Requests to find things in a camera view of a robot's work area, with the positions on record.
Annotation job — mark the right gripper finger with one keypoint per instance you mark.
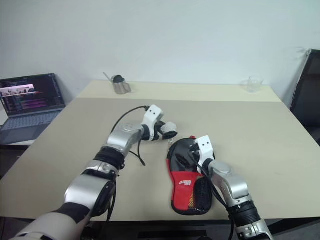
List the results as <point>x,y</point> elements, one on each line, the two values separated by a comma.
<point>182,157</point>
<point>183,162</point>

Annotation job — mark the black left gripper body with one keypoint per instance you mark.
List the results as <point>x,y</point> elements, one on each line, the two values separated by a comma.
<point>155,133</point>

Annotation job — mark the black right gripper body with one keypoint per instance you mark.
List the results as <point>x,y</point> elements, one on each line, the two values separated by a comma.
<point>193,153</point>

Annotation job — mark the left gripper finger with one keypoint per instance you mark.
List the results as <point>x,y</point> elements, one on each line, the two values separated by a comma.
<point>171,135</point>
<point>161,124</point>

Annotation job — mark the black red paddle case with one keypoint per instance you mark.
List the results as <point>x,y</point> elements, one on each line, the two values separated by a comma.
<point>183,185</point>

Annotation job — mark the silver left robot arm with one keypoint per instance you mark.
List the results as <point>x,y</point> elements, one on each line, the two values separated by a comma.
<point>117,140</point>

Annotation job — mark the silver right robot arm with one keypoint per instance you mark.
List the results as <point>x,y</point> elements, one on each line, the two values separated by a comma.
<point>232,185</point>

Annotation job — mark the steel cup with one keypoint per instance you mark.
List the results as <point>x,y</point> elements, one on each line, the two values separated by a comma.
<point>121,87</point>

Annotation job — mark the black object in cup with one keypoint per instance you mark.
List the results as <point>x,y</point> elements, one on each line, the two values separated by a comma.
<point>118,78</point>

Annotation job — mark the thin metal straw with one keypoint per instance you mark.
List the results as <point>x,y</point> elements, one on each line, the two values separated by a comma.
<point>108,76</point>

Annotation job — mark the clear glass cup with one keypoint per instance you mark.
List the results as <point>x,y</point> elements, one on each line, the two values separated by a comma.
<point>252,84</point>

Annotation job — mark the open grey laptop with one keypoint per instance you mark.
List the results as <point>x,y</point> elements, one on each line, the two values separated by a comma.
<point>30,105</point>

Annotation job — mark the black office chair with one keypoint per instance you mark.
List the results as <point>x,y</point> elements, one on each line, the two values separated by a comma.
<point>308,95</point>

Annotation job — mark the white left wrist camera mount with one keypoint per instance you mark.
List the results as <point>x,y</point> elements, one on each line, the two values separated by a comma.
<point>153,113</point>

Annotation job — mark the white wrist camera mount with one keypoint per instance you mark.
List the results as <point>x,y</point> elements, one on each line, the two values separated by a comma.
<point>206,146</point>
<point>153,113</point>

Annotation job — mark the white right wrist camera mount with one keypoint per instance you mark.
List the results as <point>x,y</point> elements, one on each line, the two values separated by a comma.
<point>206,146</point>

